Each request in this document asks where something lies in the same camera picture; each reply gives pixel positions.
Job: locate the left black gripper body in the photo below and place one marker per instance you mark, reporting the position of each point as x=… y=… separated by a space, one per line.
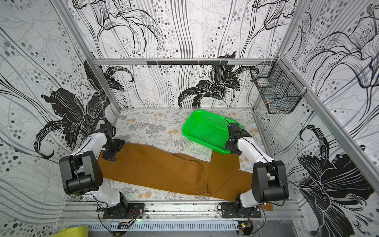
x=112 y=146

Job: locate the black wire basket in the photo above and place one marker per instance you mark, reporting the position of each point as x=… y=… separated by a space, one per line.
x=277 y=91

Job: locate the brown long pants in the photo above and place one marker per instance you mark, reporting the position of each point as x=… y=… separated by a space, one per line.
x=151 y=167

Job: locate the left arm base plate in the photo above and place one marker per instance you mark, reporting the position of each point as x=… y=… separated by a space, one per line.
x=132 y=211

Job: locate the yellow object at bottom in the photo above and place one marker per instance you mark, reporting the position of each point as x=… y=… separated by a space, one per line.
x=81 y=231

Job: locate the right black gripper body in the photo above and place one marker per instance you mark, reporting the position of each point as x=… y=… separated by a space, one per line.
x=232 y=144

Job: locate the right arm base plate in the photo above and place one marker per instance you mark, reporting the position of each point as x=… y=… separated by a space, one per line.
x=230 y=210

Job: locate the green plastic basket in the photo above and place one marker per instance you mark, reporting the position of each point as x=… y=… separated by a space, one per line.
x=209 y=130

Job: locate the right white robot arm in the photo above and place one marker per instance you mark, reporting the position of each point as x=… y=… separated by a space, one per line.
x=269 y=182

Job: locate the slotted cable duct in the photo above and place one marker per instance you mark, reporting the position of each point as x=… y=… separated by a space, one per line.
x=161 y=226

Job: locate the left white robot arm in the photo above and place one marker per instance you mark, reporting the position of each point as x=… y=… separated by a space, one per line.
x=81 y=173

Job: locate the aluminium front rail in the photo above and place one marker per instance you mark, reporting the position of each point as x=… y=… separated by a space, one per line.
x=178 y=211

